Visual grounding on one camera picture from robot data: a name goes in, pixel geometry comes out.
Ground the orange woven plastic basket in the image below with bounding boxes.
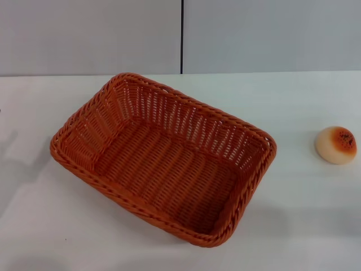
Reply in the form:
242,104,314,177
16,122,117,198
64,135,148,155
49,72,278,248

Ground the round toy bread bun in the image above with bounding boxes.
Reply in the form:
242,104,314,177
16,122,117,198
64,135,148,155
314,126,358,164

